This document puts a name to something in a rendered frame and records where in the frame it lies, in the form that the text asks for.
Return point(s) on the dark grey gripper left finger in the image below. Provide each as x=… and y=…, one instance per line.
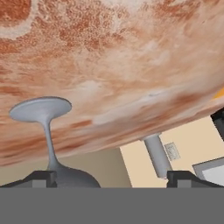
x=43, y=178

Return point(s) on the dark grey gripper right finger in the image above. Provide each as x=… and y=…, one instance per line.
x=178, y=178

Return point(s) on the grey wine glass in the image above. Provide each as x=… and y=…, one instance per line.
x=43, y=109

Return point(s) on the grey cylindrical table leg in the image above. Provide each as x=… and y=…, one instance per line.
x=157, y=154

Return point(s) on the grey framed white panel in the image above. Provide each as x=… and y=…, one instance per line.
x=214, y=173

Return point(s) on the black block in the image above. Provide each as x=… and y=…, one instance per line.
x=219, y=121

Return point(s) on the yellow object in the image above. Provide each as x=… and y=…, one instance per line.
x=220, y=94

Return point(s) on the grey wall socket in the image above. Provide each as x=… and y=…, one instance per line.
x=172, y=150

